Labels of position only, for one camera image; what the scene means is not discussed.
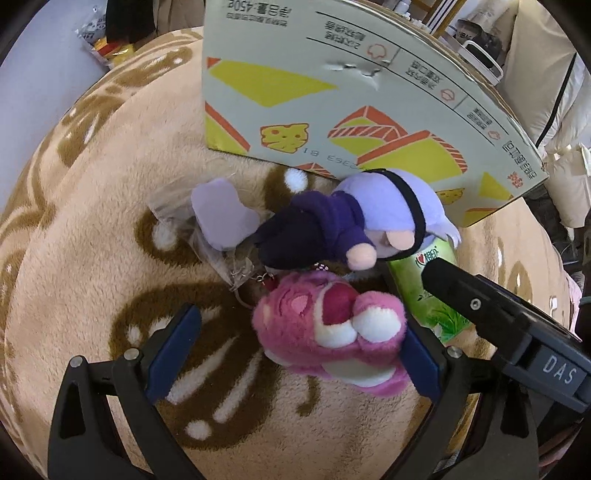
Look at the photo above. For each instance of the printed cardboard box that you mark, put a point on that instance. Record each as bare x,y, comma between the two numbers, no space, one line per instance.
323,69

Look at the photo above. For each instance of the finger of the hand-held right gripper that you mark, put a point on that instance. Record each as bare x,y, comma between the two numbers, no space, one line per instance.
461,300

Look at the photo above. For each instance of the white duvet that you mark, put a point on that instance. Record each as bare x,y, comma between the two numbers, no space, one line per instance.
545,92

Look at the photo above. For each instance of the pink bear plush toy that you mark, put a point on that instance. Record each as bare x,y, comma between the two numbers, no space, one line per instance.
295,318

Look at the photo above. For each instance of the small lilac plush in bag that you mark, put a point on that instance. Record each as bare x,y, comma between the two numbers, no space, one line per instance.
221,207

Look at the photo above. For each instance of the plastic bag of toys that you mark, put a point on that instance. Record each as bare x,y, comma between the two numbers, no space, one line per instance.
111,46

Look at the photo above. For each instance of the black hanging garment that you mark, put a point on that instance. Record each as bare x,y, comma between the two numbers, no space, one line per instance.
129,18

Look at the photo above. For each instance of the white trolley cart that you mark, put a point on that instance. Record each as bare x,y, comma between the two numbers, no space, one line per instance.
480,48

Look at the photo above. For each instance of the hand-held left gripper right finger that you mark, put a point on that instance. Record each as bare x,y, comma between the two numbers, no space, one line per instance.
422,364

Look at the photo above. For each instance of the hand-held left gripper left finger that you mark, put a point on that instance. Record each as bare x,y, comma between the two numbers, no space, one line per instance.
173,350

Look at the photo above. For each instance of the beige trousers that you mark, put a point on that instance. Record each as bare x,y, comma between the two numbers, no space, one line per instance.
182,14

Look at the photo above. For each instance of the purple plush doll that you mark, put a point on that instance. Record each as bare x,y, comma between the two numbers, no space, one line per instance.
392,203

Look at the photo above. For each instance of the beige patterned blanket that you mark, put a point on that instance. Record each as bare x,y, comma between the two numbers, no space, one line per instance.
92,277

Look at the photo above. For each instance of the green tissue pack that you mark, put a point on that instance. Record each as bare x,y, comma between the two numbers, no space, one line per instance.
415,286

